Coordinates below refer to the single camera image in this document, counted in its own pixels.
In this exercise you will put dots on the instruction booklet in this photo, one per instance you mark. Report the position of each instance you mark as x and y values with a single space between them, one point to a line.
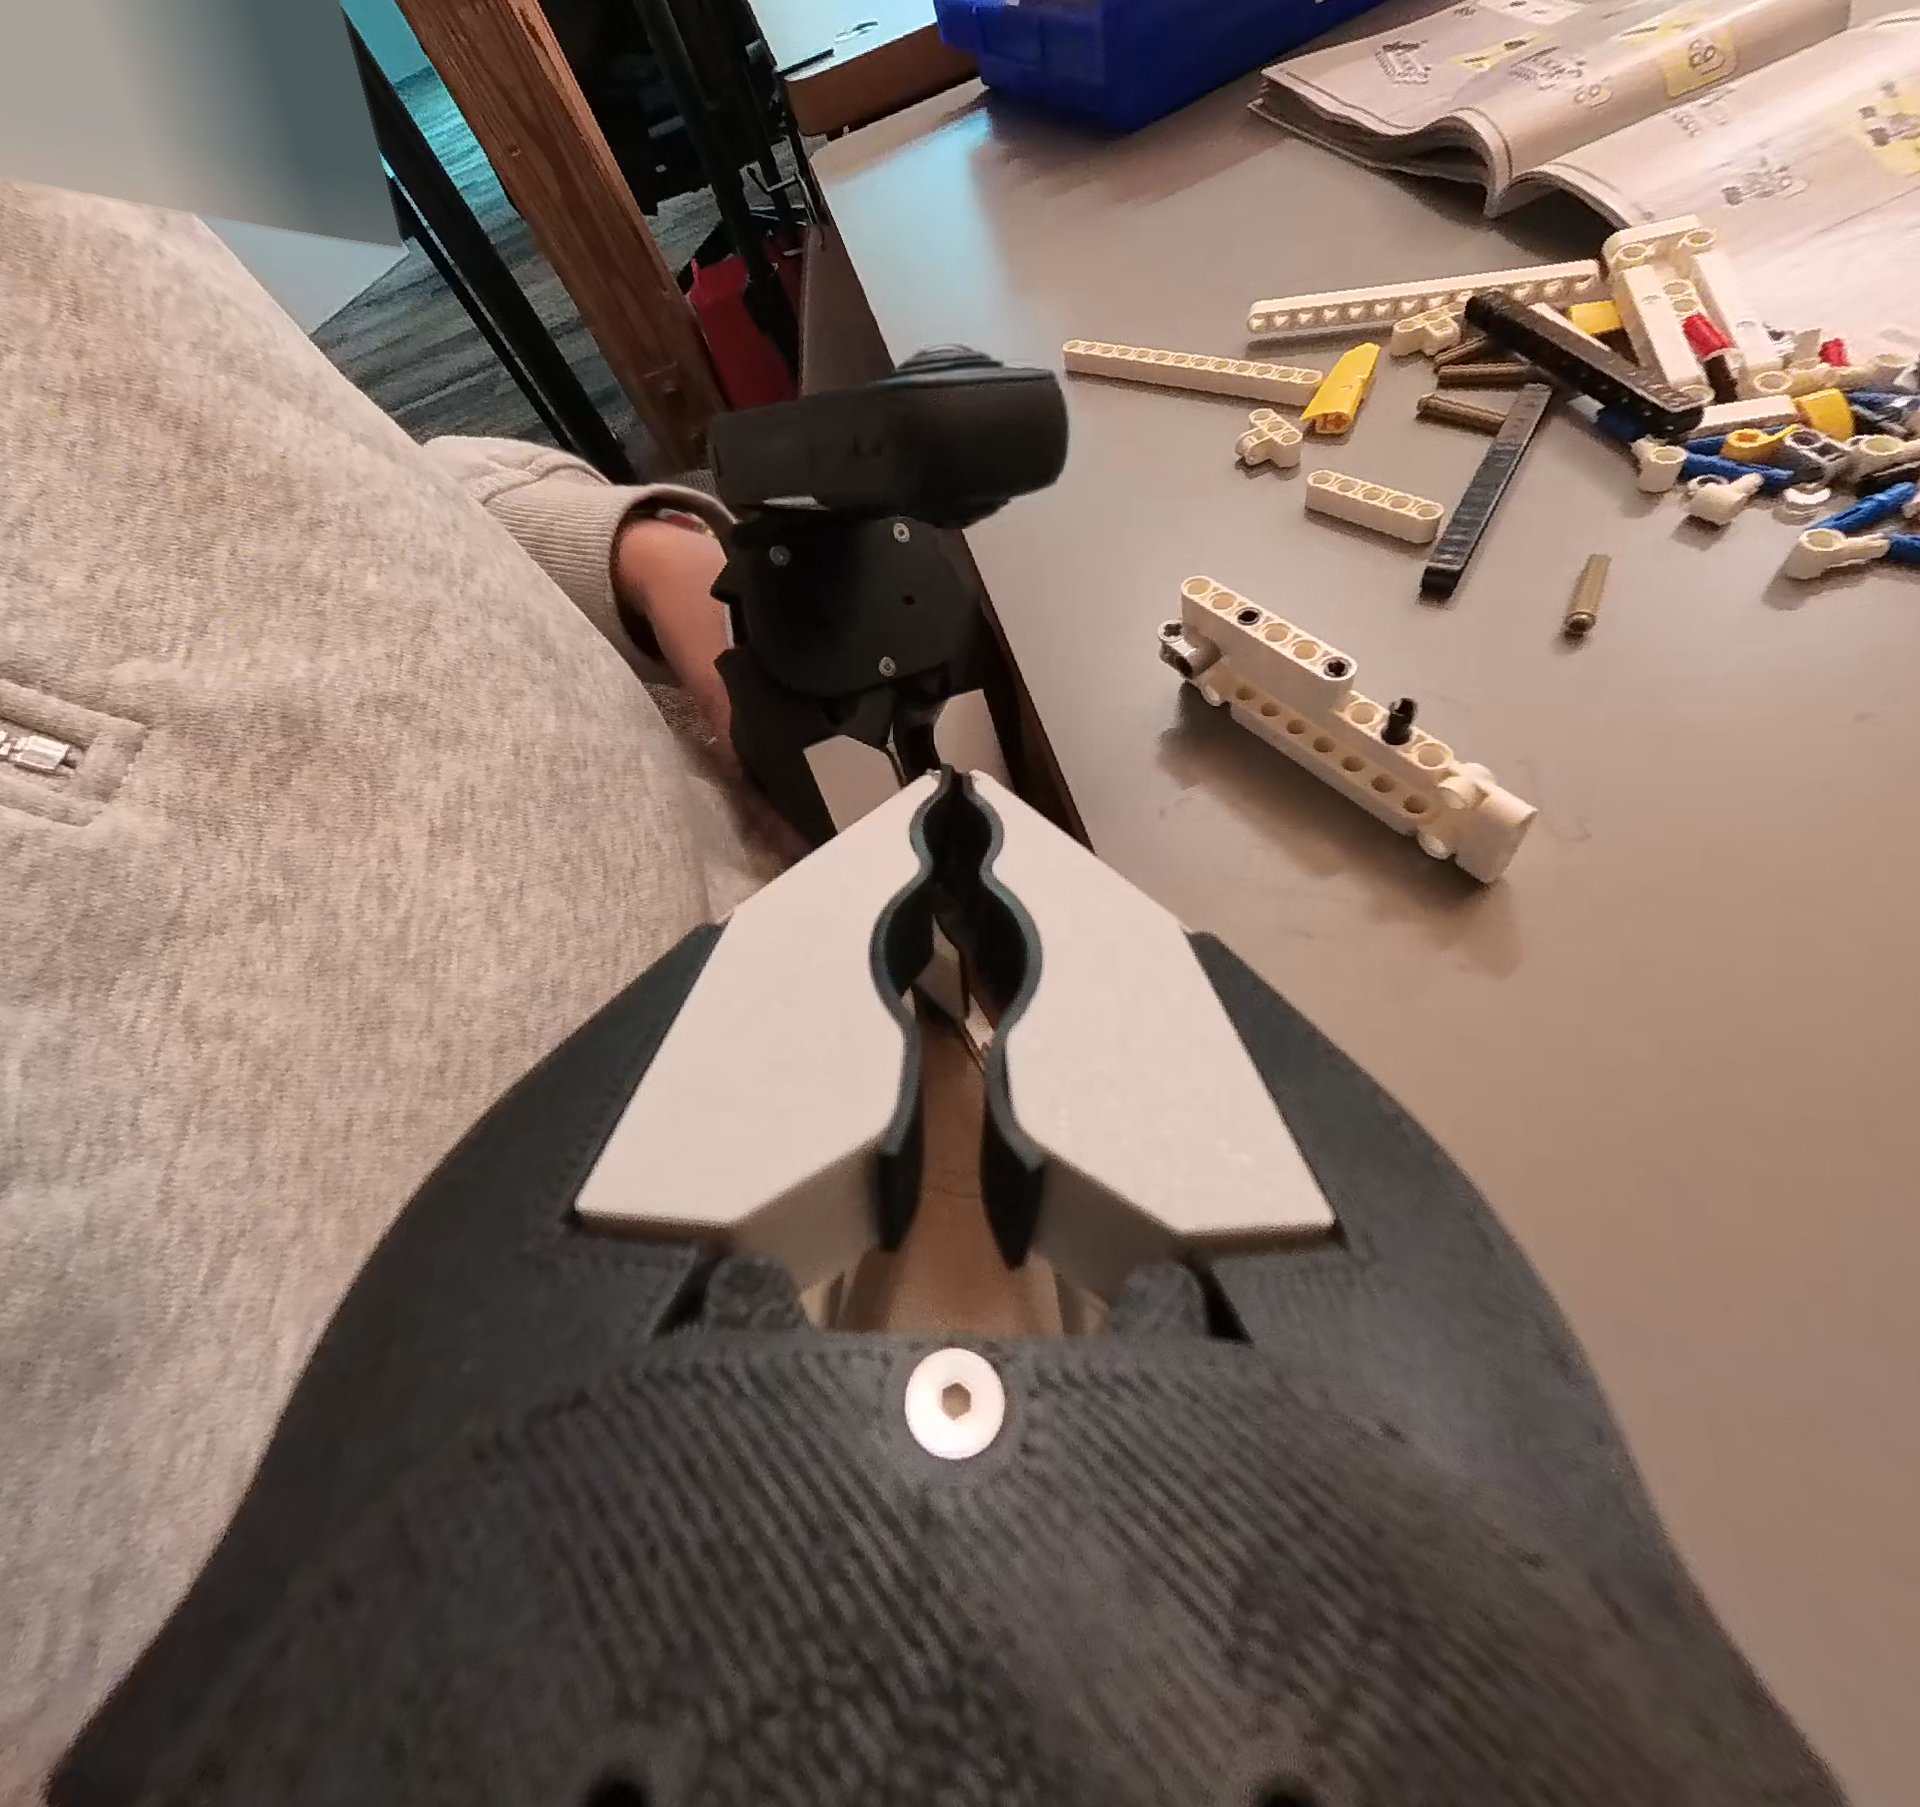
1575 81

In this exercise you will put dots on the wooden post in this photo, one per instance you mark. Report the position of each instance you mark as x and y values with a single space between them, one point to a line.
526 114

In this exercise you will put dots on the pile of small lego pieces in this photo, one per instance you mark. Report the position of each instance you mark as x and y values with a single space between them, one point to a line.
1800 451

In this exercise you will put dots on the long black lego strip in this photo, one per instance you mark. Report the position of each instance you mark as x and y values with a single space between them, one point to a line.
1488 493

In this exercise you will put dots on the extra long white lego beam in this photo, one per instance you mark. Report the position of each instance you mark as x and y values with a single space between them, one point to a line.
1420 300

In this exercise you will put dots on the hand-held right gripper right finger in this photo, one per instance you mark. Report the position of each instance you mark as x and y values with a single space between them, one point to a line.
1171 1087

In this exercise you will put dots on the white T-shaped lego beam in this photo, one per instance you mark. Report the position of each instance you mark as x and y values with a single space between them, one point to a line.
1273 440

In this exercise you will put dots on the white five-hole lego beam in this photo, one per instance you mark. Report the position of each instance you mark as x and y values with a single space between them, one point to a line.
1373 502

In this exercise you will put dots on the yellow lego panel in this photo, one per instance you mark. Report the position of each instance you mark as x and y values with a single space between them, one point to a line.
1345 388

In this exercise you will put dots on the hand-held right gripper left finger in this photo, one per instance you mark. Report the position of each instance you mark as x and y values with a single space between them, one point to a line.
750 1072

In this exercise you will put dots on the tan ridged lego pin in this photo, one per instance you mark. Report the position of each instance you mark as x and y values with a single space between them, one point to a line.
1588 591

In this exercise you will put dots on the black tripod stand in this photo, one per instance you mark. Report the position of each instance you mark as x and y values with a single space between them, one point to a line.
662 38

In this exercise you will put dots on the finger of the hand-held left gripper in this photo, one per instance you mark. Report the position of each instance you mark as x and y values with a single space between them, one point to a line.
852 780
974 736

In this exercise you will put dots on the red object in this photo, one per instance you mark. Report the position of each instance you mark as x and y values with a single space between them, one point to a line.
743 338

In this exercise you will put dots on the black holed lego beam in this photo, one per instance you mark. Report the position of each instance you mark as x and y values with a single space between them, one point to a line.
1589 360

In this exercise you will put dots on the person's left hand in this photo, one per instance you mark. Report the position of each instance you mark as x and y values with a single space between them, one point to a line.
667 591

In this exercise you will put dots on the tan lego axle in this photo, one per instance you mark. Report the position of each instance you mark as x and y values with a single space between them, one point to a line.
1486 376
1463 408

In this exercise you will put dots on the blue plastic bin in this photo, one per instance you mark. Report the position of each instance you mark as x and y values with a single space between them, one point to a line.
1201 7

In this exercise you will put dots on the white lego frame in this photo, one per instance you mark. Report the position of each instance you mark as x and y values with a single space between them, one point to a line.
1650 292

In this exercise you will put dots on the white lego beam assembly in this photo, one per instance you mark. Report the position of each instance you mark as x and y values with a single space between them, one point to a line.
1351 728

